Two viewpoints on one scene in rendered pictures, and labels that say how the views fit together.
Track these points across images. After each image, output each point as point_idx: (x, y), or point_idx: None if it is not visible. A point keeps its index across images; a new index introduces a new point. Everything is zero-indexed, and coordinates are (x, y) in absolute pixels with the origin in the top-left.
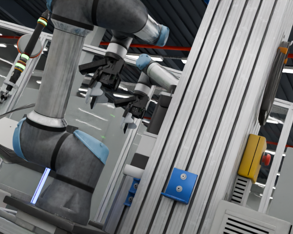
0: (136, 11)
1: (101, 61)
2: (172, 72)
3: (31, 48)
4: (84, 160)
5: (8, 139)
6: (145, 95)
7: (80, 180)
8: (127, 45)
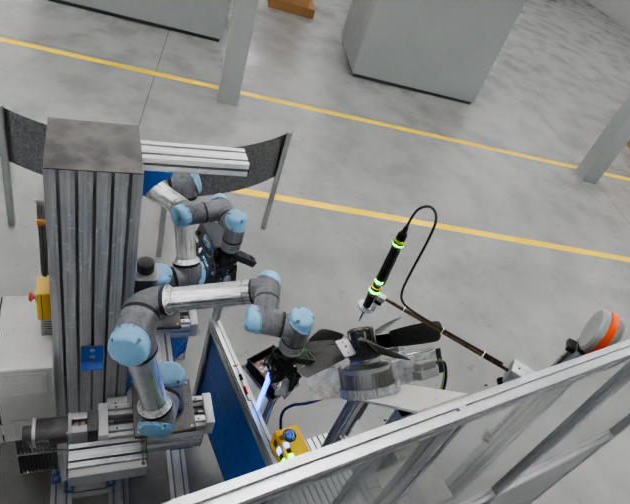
0: None
1: None
2: (248, 308)
3: (380, 271)
4: None
5: (408, 399)
6: (277, 347)
7: None
8: (222, 234)
